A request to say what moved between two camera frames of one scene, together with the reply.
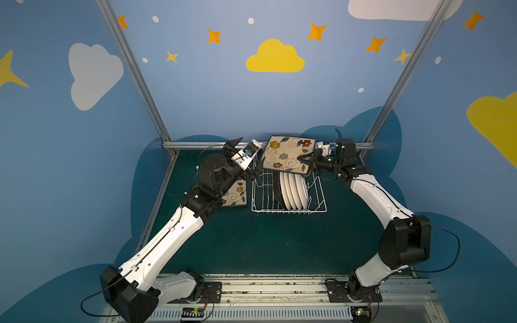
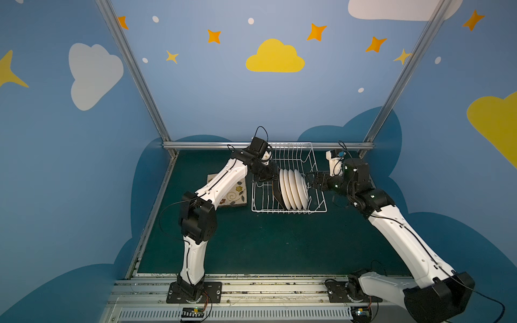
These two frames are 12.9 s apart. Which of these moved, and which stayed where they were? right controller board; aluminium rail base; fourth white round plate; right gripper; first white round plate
Moved: right gripper
Stayed: right controller board; fourth white round plate; aluminium rail base; first white round plate
